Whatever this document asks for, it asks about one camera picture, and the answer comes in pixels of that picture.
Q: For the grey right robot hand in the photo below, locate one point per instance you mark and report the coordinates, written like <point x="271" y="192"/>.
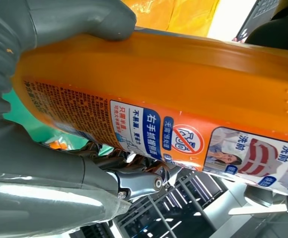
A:
<point x="47" y="184"/>

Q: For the grey laptop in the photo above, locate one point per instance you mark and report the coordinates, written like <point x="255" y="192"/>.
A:
<point x="261" y="13"/>

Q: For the yellow plastic sheet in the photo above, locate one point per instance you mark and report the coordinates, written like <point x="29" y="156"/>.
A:
<point x="178" y="14"/>

